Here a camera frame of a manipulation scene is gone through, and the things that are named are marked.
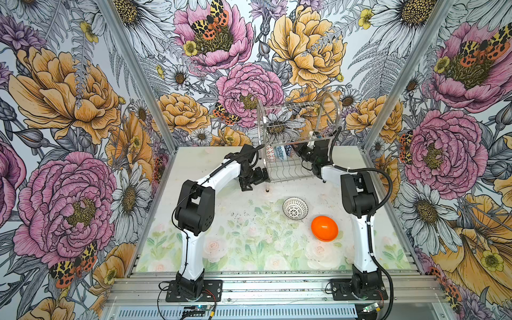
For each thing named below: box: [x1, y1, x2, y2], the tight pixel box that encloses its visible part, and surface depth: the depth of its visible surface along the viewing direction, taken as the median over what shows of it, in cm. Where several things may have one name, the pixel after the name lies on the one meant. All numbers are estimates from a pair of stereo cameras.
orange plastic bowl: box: [311, 215, 339, 242], surface depth 88 cm
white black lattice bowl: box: [282, 196, 309, 221], surface depth 96 cm
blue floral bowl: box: [273, 145, 288, 161], surface depth 107 cm
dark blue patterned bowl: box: [265, 144, 277, 162], surface depth 104 cm
